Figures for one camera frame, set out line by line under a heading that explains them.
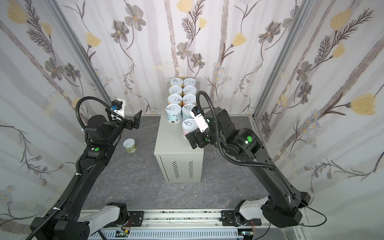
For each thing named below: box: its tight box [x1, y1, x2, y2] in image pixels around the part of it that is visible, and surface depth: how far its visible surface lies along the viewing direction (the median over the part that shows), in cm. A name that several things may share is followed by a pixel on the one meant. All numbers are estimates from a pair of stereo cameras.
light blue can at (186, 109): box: [181, 103, 196, 121], surface depth 70 cm
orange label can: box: [167, 94, 183, 105], surface depth 75 cm
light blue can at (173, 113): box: [165, 103, 182, 124], surface depth 70 cm
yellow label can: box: [170, 78, 184, 87], surface depth 84 cm
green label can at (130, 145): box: [122, 138, 138, 153], surface depth 100 cm
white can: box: [182, 118, 199, 140], surface depth 64 cm
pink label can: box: [183, 78, 197, 87], surface depth 84 cm
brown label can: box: [182, 85, 197, 95], surface depth 80 cm
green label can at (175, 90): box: [168, 85, 183, 95], surface depth 79 cm
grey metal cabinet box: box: [154, 82, 204, 183], surface depth 70 cm
